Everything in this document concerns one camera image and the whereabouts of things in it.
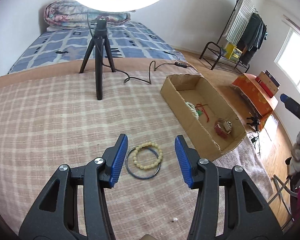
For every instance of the pink plaid blanket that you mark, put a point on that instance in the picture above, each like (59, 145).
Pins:
(58, 120)

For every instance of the black tripod stand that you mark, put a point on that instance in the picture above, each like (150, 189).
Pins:
(99, 42)

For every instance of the black clamp on floor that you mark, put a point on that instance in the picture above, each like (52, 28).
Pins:
(254, 121)

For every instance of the dark hanging clothes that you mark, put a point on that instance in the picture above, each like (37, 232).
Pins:
(252, 38)

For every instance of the brown cardboard box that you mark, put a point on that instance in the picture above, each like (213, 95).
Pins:
(197, 105)

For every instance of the red strap wristwatch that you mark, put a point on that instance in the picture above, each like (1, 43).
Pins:
(223, 127)

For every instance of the striped hanging cloth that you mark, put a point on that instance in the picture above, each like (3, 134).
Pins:
(239, 21)

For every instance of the yellow box on rack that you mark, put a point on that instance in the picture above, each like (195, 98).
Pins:
(232, 53)

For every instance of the folded floral quilt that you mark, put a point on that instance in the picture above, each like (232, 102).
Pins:
(69, 14)

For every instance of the window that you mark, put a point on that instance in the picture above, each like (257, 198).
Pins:
(288, 58)

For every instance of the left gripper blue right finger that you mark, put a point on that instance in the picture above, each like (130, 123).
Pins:
(247, 213)

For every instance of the stacked boxes on table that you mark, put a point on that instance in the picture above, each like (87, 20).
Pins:
(269, 84)

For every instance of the black clothes rack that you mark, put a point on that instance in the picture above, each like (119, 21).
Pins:
(214, 53)

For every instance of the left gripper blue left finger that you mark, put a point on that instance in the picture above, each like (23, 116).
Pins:
(72, 204)

